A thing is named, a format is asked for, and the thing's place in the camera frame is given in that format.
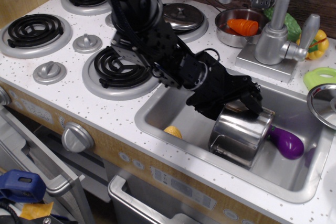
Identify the silver metal sink basin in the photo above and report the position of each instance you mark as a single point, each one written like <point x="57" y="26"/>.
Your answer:
<point x="296" y="181"/>

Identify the silver oven dial knob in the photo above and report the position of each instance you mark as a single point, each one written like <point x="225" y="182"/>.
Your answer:
<point x="75" y="138"/>

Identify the far left black burner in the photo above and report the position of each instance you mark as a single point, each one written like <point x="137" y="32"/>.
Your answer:
<point x="34" y="36"/>

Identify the green toy vegetable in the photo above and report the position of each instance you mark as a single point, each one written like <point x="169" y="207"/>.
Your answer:
<point x="293" y="28"/>

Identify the blue clamp tool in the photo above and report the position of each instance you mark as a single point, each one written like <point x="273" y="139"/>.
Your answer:
<point x="22" y="186"/>

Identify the yellow toy corn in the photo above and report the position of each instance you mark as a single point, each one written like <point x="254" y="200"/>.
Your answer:
<point x="173" y="131"/>

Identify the small steel saucepan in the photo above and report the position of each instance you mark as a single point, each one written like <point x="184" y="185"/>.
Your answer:
<point x="228" y="36"/>

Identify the orange toy carrot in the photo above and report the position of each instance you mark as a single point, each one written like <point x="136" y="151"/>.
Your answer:
<point x="244" y="27"/>

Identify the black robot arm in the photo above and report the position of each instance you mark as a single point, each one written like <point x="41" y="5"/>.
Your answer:
<point x="145" y="38"/>

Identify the stainless steel pot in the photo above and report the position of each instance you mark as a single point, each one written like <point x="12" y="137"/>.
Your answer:
<point x="239" y="133"/>

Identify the silver lid at right edge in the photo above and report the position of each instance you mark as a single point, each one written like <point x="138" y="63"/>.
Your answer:
<point x="321" y="103"/>

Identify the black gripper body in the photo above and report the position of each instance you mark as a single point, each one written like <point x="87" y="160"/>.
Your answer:
<point x="219" y="88"/>

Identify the silver stove knob front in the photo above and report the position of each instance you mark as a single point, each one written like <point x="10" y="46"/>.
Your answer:
<point x="49" y="73"/>

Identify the back right black burner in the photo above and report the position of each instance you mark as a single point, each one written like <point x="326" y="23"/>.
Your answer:
<point x="194" y="34"/>

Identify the front centre black burner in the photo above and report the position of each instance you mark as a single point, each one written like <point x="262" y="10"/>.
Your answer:
<point x="107" y="75"/>

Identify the yellow cloth piece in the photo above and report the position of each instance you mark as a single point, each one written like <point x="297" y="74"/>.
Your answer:
<point x="32" y="211"/>

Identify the silver dishwasher door handle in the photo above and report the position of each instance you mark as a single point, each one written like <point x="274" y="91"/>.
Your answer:
<point x="130" y="210"/>

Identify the purple toy eggplant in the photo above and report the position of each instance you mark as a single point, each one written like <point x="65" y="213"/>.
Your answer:
<point x="289" y="145"/>

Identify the silver oven door handle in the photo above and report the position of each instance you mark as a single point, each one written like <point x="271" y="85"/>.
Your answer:
<point x="61" y="185"/>

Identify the silver toy faucet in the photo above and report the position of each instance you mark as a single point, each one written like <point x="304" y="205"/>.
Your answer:
<point x="273" y="55"/>

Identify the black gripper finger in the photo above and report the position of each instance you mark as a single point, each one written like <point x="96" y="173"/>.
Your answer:
<point x="251" y="103"/>

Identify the silver edge dial knob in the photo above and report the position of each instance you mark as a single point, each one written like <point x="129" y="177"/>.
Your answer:
<point x="4" y="97"/>

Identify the silver stove knob middle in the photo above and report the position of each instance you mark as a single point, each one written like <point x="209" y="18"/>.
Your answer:
<point x="108" y="20"/>

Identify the silver stove knob left-centre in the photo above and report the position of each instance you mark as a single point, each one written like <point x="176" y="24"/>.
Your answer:
<point x="87" y="44"/>

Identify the yellow toy bell pepper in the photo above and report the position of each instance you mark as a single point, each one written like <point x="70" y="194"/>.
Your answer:
<point x="318" y="46"/>

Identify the silver pot lid on burner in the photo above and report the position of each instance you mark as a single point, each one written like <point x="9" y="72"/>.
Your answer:
<point x="182" y="16"/>

